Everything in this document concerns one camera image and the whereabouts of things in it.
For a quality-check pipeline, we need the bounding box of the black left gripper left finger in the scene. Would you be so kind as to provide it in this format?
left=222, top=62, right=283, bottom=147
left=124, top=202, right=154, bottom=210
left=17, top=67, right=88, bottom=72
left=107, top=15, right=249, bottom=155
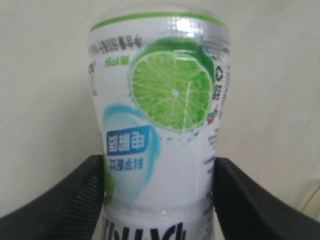
left=0, top=155, right=104, bottom=240

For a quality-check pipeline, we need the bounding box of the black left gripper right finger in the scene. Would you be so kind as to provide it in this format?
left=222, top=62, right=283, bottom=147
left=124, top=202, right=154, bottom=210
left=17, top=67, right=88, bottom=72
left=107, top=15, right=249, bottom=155
left=212, top=157, right=320, bottom=240

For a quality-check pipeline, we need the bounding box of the lime label clear bottle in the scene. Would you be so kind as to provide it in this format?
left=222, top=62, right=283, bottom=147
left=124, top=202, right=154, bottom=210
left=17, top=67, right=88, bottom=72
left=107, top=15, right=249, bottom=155
left=88, top=3, right=230, bottom=240

